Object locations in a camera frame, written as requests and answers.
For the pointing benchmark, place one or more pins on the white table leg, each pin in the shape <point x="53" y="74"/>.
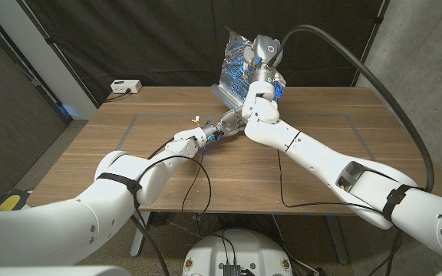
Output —
<point x="138" y="241"/>

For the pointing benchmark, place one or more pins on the black backdrop cloth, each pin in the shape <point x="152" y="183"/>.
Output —
<point x="148" y="38"/>

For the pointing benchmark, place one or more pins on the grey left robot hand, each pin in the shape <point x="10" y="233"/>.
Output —
<point x="228" y="124"/>

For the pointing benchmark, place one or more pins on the silver foil bag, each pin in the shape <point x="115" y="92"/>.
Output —
<point x="234" y="69"/>

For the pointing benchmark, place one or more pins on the white power strip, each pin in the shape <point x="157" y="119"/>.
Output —
<point x="125" y="86"/>

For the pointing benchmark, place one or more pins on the grey table leg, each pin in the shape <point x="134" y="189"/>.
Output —
<point x="338" y="241"/>

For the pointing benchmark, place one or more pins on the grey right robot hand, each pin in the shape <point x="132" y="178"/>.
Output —
<point x="267" y="50"/>

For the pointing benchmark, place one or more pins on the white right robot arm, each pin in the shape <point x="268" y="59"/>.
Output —
<point x="320" y="161"/>

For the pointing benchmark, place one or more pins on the black backdrop stand pole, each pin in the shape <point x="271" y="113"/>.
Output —
<point x="52" y="44"/>
<point x="378" y="21"/>

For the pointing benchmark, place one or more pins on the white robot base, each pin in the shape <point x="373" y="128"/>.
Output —
<point x="240" y="249"/>

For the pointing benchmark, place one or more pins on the yellow foot pedal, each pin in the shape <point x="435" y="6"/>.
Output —
<point x="10" y="202"/>

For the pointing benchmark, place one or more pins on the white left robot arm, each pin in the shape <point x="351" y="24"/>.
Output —
<point x="71" y="222"/>

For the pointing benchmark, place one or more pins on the grey tape outline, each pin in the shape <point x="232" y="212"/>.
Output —
<point x="359" y="136"/>

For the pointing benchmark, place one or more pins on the dark brown door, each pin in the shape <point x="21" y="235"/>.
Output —
<point x="6" y="115"/>

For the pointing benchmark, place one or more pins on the black box on base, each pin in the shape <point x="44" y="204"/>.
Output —
<point x="231" y="270"/>

